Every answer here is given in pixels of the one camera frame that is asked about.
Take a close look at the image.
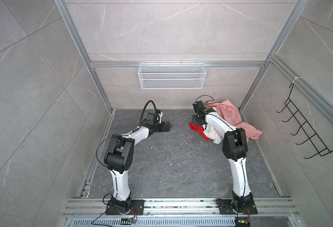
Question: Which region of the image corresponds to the pink cloth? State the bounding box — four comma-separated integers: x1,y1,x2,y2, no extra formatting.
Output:
206,99,263,141

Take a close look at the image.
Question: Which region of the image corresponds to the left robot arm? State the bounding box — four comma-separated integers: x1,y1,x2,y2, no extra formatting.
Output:
104,122,172,213

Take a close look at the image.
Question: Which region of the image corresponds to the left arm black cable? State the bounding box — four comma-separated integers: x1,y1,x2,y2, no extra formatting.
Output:
138,100,158,128

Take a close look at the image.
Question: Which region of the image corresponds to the white wire mesh basket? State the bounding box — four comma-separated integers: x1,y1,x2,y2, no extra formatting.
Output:
138,64,206,89

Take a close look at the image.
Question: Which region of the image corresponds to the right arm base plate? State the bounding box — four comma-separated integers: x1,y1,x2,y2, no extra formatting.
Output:
215,198,258,215

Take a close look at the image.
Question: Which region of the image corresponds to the aluminium frame bar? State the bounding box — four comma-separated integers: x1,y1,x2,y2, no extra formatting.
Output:
270,55,333,125
90,61,266,68

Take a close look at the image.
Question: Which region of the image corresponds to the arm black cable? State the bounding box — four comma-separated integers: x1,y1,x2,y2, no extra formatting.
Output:
138,100,158,128
194,95,215,105

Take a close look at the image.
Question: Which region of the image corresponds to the aluminium frame right post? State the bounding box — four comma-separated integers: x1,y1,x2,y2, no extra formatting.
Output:
239,0,308,113

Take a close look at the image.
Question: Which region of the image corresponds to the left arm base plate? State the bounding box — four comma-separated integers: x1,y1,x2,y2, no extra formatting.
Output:
106,200,145,216

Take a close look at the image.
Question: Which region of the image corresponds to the black wire hook rack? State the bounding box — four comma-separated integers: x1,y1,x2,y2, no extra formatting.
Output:
276,83,333,159

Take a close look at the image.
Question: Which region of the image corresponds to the small circuit board connector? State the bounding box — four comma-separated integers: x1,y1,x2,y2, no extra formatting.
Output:
120,218,137,225

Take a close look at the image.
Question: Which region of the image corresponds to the floor rail left aluminium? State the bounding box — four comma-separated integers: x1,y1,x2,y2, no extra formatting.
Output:
76,109,116,199

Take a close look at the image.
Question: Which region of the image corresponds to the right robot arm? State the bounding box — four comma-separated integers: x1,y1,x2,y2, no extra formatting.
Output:
193,101,257,214

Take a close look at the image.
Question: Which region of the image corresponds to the red cloth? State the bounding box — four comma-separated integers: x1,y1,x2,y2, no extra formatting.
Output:
189,122,210,141

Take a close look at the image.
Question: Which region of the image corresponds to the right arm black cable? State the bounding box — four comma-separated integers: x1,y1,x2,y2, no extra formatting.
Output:
194,95,215,105

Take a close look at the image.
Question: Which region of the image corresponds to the aluminium mounting rail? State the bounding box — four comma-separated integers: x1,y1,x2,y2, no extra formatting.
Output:
61,197,299,218

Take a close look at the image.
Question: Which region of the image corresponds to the aluminium frame back bar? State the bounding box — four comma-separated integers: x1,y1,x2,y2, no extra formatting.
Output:
90,61,266,68

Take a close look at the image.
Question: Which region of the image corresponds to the white cloth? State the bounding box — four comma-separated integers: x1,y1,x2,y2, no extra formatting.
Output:
203,124,223,144

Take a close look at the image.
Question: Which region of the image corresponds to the aluminium frame left post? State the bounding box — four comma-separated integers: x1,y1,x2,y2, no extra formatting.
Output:
54,0,113,113

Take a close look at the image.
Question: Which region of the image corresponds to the aluminium frame right bar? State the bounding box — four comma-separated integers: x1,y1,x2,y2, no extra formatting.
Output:
270,55,333,125

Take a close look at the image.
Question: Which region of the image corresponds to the aluminium frame post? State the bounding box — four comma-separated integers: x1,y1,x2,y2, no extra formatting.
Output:
239,0,308,113
54,0,113,113

